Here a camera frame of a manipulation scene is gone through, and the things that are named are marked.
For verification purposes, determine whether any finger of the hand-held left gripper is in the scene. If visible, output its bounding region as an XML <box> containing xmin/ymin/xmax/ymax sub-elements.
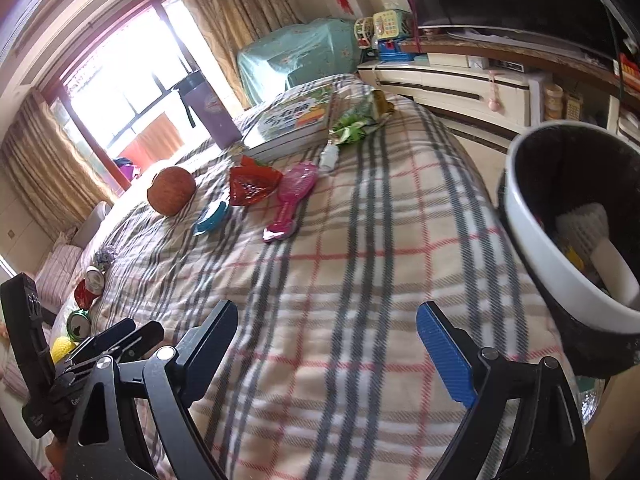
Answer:
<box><xmin>70</xmin><ymin>317</ymin><xmax>137</xmax><ymax>362</ymax></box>
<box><xmin>116</xmin><ymin>321</ymin><xmax>166</xmax><ymax>362</ymax></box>

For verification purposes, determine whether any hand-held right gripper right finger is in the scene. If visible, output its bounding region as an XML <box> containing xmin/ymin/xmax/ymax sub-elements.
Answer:
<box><xmin>416</xmin><ymin>301</ymin><xmax>592</xmax><ymax>480</ymax></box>

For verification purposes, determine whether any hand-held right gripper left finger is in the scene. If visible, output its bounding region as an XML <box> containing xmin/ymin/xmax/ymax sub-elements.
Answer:
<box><xmin>64</xmin><ymin>300</ymin><xmax>240</xmax><ymax>480</ymax></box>

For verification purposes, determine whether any black bin with white rim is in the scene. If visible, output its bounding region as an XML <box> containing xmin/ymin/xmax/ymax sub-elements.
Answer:
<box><xmin>496</xmin><ymin>120</ymin><xmax>640</xmax><ymax>378</ymax></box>

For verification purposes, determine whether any white foam block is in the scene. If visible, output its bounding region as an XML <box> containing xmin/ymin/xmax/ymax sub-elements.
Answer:
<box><xmin>590</xmin><ymin>237</ymin><xmax>640</xmax><ymax>306</ymax></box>

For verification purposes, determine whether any green drink can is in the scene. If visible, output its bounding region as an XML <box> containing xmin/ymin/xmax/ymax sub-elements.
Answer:
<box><xmin>66</xmin><ymin>309</ymin><xmax>92</xmax><ymax>343</ymax></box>

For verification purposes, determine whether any yellow ball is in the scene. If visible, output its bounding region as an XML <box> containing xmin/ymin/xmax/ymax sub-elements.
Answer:
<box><xmin>50</xmin><ymin>336</ymin><xmax>76</xmax><ymax>365</ymax></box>

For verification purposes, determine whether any red drink can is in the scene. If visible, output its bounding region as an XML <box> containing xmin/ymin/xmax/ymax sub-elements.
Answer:
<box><xmin>74</xmin><ymin>265</ymin><xmax>106</xmax><ymax>310</ymax></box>

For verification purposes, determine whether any pink striped pillow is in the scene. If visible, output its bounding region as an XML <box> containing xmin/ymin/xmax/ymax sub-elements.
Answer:
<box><xmin>35</xmin><ymin>245</ymin><xmax>83</xmax><ymax>306</ymax></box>

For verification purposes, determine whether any grey cushion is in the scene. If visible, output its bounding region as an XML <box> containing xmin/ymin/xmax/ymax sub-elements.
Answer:
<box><xmin>75</xmin><ymin>201</ymin><xmax>113</xmax><ymax>248</ymax></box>

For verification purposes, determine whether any brown coconut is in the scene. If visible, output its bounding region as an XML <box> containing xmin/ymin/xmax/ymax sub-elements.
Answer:
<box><xmin>146</xmin><ymin>166</ymin><xmax>197</xmax><ymax>217</ymax></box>

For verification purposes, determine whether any beige curtain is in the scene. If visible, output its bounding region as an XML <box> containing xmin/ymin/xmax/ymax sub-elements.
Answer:
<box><xmin>172</xmin><ymin>0</ymin><xmax>301</xmax><ymax>111</ymax></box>
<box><xmin>0</xmin><ymin>87</ymin><xmax>118</xmax><ymax>248</ymax></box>

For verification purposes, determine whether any red plastic wrapper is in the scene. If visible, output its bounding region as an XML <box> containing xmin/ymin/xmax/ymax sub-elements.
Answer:
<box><xmin>229</xmin><ymin>156</ymin><xmax>283</xmax><ymax>207</ymax></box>

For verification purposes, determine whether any pink hairbrush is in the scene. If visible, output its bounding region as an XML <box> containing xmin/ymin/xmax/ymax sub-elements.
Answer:
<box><xmin>263</xmin><ymin>161</ymin><xmax>319</xmax><ymax>243</ymax></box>

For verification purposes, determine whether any small white bottle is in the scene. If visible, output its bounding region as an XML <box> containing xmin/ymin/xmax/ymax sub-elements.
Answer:
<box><xmin>318</xmin><ymin>141</ymin><xmax>341</xmax><ymax>172</ymax></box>

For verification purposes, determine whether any purple water bottle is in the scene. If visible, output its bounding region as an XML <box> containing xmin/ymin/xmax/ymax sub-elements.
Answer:
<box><xmin>172</xmin><ymin>71</ymin><xmax>243</xmax><ymax>151</ymax></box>

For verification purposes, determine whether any colourful picture book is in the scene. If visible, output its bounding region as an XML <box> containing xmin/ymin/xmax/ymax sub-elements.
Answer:
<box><xmin>241</xmin><ymin>85</ymin><xmax>341</xmax><ymax>161</ymax></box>

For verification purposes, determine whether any green snack packet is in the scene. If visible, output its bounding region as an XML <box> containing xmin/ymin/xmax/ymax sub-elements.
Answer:
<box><xmin>327</xmin><ymin>89</ymin><xmax>396</xmax><ymax>147</ymax></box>

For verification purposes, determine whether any window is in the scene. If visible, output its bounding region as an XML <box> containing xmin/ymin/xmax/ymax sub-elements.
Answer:
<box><xmin>60</xmin><ymin>0</ymin><xmax>241</xmax><ymax>181</ymax></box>

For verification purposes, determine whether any white television cabinet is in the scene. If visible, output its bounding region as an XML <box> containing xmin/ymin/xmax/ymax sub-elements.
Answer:
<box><xmin>357</xmin><ymin>35</ymin><xmax>640</xmax><ymax>161</ymax></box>

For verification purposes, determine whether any stack of yellow rolls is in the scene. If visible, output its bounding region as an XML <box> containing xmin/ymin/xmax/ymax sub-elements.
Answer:
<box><xmin>544</xmin><ymin>82</ymin><xmax>565</xmax><ymax>122</ymax></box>

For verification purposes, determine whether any teal floral furniture cover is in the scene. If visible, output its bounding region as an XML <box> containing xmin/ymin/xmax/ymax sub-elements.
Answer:
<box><xmin>236</xmin><ymin>17</ymin><xmax>363</xmax><ymax>108</ymax></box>

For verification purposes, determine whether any white and pink toy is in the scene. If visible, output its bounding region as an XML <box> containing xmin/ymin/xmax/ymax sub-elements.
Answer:
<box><xmin>354</xmin><ymin>16</ymin><xmax>377</xmax><ymax>50</ymax></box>

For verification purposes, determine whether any toy cash register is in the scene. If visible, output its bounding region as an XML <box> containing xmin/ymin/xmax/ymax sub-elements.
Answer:
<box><xmin>372</xmin><ymin>9</ymin><xmax>416</xmax><ymax>61</ymax></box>

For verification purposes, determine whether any pink rod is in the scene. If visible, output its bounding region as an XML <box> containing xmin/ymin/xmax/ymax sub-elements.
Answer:
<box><xmin>402</xmin><ymin>0</ymin><xmax>423</xmax><ymax>56</ymax></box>

